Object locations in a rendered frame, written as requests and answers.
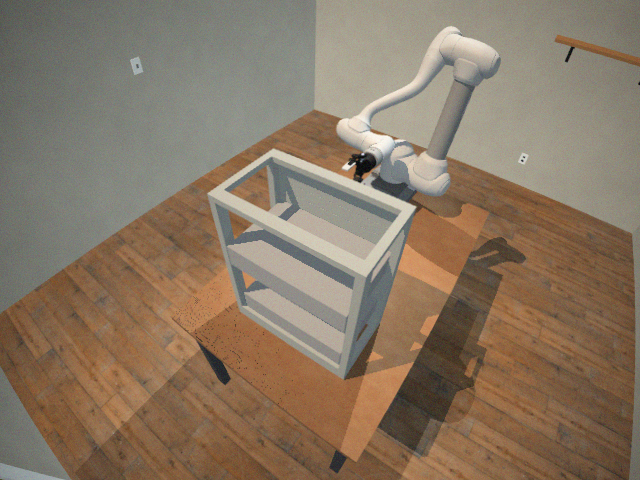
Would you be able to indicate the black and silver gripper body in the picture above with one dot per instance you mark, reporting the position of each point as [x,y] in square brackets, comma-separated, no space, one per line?
[369,162]

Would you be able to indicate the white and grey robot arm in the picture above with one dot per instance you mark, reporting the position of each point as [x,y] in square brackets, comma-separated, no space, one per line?
[473,62]

